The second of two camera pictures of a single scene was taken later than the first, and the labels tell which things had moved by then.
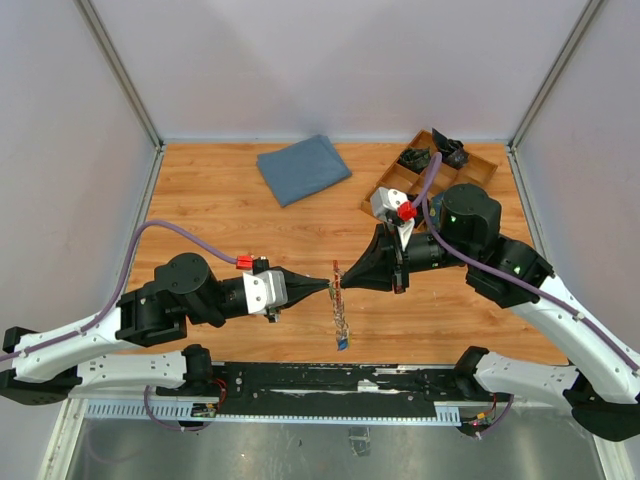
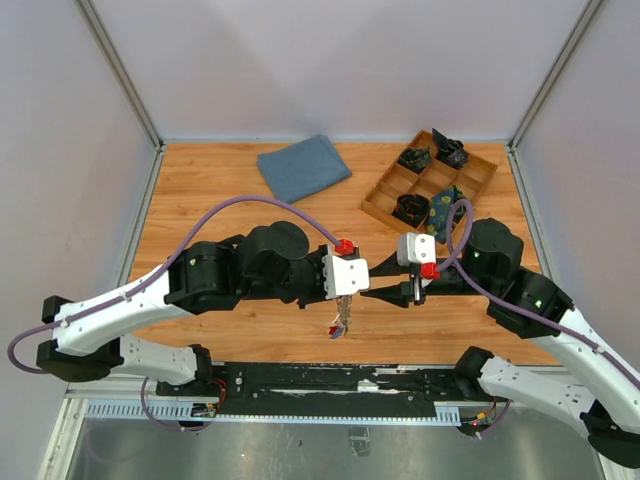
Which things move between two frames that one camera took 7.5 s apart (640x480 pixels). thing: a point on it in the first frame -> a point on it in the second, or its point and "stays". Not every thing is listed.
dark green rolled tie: (415, 158) stays
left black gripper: (297, 288) -> (317, 256)
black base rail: (327, 390) stays
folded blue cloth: (300, 170) stays
